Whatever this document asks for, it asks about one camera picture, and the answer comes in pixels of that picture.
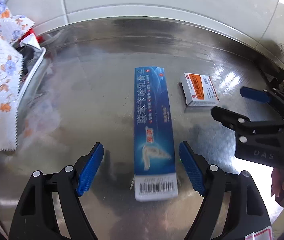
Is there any blue toothpaste box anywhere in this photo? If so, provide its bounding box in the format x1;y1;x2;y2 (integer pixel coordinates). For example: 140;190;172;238
134;66;178;202

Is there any small orange white box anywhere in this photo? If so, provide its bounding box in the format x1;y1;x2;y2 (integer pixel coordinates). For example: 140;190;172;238
181;73;220;107

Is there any white storage tray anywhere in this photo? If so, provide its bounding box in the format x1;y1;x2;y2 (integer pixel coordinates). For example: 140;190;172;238
18;47;49;113

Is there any floral white cloth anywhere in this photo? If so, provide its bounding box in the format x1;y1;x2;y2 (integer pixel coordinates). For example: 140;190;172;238
0;0;34;151

